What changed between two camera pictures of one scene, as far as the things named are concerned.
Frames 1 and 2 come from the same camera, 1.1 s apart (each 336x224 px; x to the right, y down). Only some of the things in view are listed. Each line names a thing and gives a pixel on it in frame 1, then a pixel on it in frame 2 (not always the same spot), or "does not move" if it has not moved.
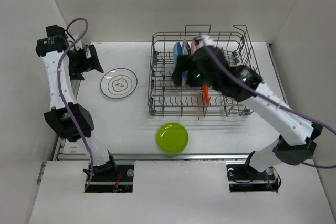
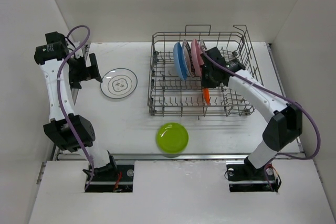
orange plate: (206, 94) does not move
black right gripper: (183, 62) → (206, 83)
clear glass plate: (118, 83) does not move
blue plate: (177, 52) does not move
